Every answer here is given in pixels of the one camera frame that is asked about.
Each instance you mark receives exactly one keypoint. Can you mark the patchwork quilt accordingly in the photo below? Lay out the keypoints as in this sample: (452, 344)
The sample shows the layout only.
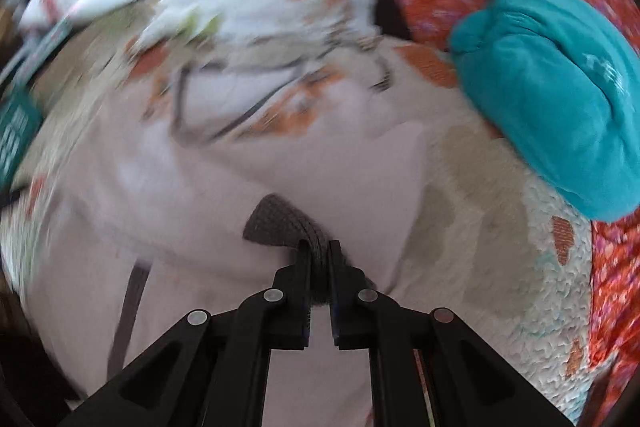
(500, 207)

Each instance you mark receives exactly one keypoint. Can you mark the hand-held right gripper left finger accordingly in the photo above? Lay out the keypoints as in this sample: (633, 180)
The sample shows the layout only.
(302, 292)

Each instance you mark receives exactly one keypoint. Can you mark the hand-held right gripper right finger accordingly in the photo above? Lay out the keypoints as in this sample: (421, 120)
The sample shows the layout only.
(336, 302)

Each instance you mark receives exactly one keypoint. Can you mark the colourful dotted box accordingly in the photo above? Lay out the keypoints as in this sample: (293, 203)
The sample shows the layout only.
(40, 52)

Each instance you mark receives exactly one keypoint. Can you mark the pale pink garment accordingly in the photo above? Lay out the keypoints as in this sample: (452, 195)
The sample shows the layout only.
(200, 207)

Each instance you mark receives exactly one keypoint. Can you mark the green box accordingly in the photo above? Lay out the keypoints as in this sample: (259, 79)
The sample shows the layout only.
(15, 132)

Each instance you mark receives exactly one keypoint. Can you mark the teal plush pillow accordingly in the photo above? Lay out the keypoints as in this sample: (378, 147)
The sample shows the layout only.
(550, 82)

